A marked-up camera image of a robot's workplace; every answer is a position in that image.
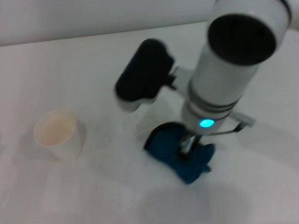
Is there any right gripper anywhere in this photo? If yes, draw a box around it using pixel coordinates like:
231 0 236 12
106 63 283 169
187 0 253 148
177 132 204 162

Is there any blue rag with black trim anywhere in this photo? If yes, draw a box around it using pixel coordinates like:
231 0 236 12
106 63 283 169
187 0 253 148
142 119 219 188

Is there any white paper cup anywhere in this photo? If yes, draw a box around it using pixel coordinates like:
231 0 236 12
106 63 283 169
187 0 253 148
32 108 84 163

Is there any right wrist cable with plug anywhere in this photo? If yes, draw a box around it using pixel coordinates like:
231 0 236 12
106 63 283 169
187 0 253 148
210 110 257 137

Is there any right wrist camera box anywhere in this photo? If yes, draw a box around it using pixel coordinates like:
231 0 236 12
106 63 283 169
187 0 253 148
111 35 189 114

